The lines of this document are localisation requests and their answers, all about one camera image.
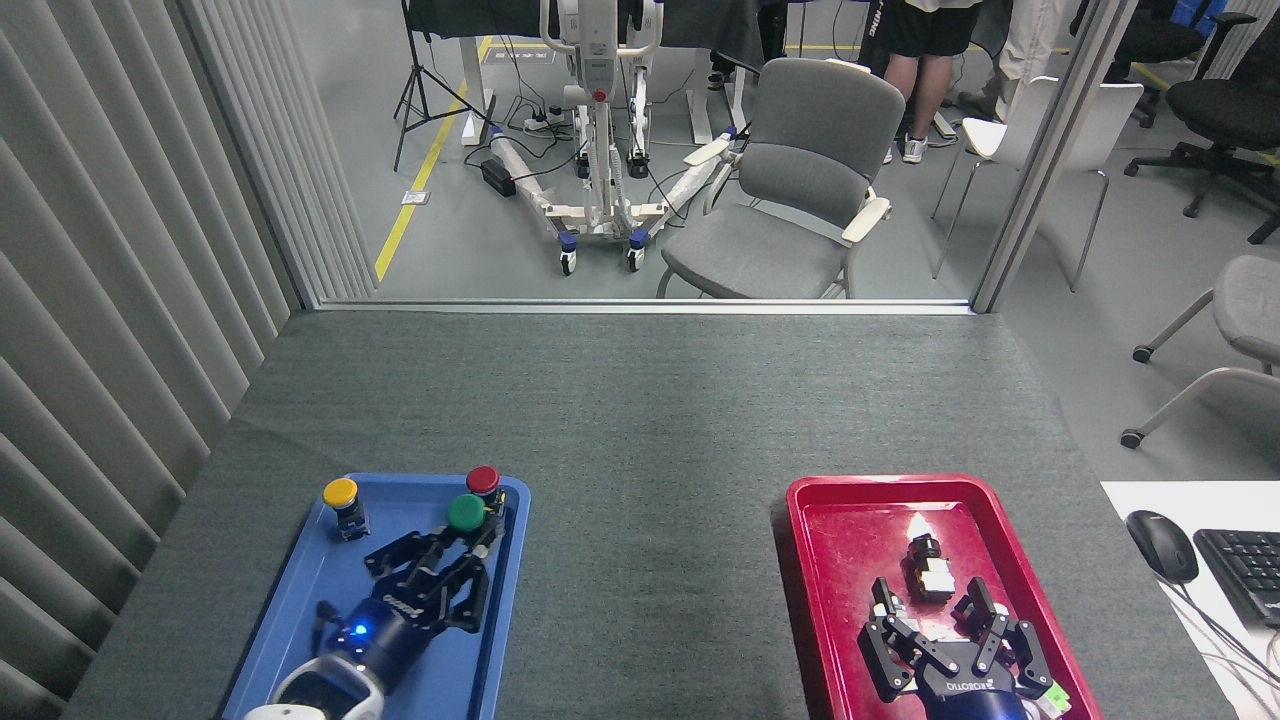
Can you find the white desk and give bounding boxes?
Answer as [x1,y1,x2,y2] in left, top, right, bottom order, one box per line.
[1100,480,1280,720]

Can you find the grey chair on castors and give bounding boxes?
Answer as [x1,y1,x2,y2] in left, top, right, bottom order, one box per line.
[1119,254,1280,450]

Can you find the person in shorts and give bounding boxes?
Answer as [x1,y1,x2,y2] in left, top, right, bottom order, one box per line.
[860,0,988,166]

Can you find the silver table edge rail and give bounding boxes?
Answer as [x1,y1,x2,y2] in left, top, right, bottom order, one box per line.
[313,297,976,317]

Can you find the white plastic chair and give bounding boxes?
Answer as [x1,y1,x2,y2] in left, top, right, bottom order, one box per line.
[930,75,1146,294]

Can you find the silver post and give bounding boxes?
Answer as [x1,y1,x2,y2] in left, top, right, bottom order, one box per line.
[970,0,1143,314]

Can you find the grey padded armchair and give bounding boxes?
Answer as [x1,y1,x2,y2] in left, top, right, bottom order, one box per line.
[655,57,907,301]

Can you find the white table leg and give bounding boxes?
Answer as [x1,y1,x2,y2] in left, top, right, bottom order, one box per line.
[459,35,498,148]

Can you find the black white selector switch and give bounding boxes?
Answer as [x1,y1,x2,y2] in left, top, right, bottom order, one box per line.
[904,534,958,603]

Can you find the yellow push button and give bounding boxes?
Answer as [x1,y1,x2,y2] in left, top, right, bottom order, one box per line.
[322,477,372,542]

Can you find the black keyboard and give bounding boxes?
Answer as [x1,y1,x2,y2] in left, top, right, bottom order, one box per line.
[1192,528,1280,629]

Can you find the red plastic tray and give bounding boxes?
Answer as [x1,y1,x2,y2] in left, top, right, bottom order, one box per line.
[785,474,1106,720]

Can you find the black tripod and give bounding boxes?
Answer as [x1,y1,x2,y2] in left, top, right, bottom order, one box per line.
[392,0,497,174]

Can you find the blue plastic tray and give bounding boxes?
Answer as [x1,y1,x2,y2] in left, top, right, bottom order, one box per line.
[220,472,532,720]

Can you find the red push button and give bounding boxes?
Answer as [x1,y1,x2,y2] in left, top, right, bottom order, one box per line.
[465,465,507,517]

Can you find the black office chair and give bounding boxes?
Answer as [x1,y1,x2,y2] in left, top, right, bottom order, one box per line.
[1124,12,1280,246]
[1068,0,1208,129]

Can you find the black computer mouse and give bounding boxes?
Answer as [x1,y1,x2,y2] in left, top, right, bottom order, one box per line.
[1125,510,1200,586]

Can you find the green push button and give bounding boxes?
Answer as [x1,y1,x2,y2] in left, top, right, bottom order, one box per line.
[445,493,491,537]

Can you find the white stand on wheels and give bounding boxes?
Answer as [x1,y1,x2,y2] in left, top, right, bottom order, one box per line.
[488,0,763,277]

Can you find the thin desk cables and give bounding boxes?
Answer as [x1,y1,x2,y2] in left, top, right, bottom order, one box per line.
[1165,580,1280,706]

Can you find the person in long trousers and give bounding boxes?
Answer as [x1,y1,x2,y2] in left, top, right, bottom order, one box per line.
[958,0,1063,123]

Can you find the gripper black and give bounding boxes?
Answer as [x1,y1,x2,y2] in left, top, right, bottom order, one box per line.
[857,577,1054,720]
[318,511,507,693]

